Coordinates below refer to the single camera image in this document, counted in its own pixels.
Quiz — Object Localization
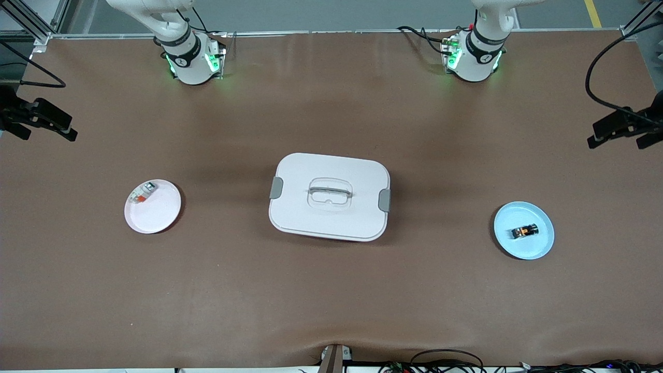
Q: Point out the white lidded box grey latches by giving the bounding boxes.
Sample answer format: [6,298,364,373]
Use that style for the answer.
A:
[268,152,392,242]

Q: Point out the pale pink round plate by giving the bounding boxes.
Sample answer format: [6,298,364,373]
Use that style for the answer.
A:
[124,179,182,234]

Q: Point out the light blue round plate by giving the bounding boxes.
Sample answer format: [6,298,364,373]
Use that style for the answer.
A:
[493,201,555,260]

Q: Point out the brown table mat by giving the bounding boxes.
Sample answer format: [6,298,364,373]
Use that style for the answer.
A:
[0,30,663,371]

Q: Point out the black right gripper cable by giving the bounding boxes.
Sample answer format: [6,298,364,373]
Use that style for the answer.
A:
[0,40,67,89]

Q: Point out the aluminium corner frame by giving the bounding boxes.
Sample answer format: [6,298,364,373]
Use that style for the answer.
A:
[0,0,70,50]
[619,0,663,42]

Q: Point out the white switch with orange part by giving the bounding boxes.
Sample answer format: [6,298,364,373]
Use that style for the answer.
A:
[131,182,157,204]

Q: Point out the black right arm base cable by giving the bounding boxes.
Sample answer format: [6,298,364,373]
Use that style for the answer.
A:
[176,5,228,52]

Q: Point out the black arm base cable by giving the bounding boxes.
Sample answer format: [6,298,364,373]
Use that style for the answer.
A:
[396,25,456,55]
[176,5,228,52]

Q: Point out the black left arm base cable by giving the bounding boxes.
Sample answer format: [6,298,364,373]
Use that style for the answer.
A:
[396,25,456,55]

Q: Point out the black cable bundle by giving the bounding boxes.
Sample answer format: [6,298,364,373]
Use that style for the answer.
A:
[523,360,663,373]

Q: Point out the black looped cable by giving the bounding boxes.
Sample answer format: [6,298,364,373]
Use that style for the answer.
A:
[409,349,485,373]

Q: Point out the table edge clamp bracket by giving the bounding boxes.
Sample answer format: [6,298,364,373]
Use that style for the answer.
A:
[319,343,354,373]

